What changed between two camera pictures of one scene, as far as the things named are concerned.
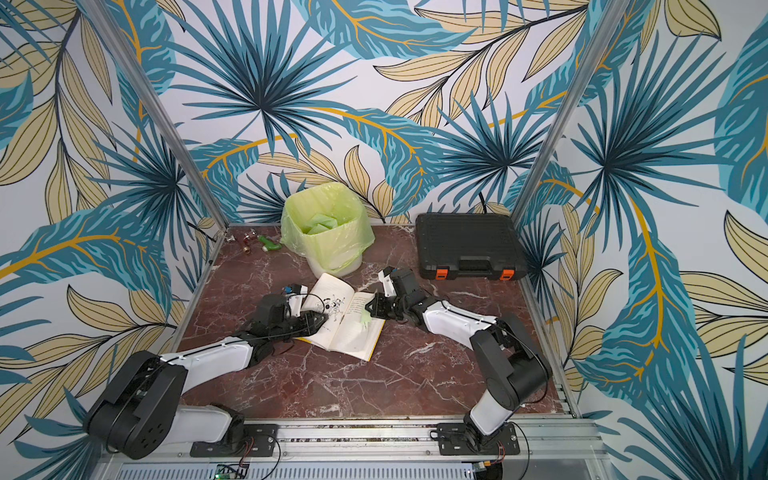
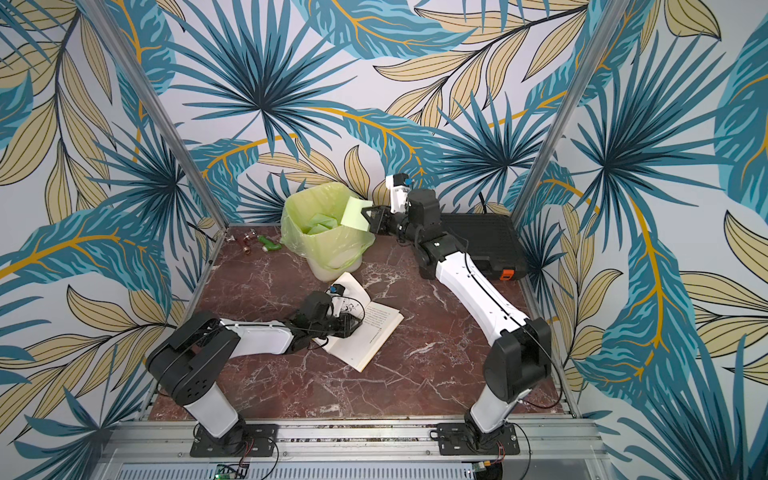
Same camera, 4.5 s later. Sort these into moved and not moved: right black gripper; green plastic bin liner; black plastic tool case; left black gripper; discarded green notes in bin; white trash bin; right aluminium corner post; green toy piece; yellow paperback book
Moved: left black gripper; yellow paperback book; right black gripper
Not moved: white trash bin; black plastic tool case; discarded green notes in bin; green plastic bin liner; right aluminium corner post; green toy piece
